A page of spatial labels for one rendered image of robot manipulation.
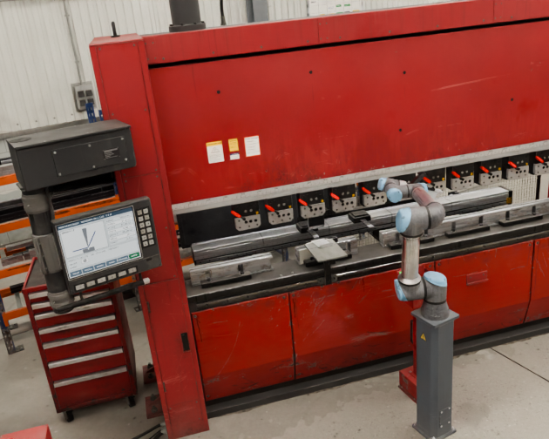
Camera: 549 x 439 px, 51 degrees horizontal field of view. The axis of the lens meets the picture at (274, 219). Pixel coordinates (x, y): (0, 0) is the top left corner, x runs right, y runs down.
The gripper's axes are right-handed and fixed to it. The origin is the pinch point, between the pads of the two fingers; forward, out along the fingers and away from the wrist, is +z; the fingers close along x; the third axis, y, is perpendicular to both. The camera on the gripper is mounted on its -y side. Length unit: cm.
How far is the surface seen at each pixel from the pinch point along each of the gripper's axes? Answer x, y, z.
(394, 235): -34.8, 33.1, -7.4
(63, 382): -41, 156, -196
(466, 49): -13, -83, 6
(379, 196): -25.6, 9.9, -25.0
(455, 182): -30.4, -6.6, 23.7
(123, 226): 40, 42, -167
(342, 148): -16, -14, -55
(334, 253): -11, 47, -51
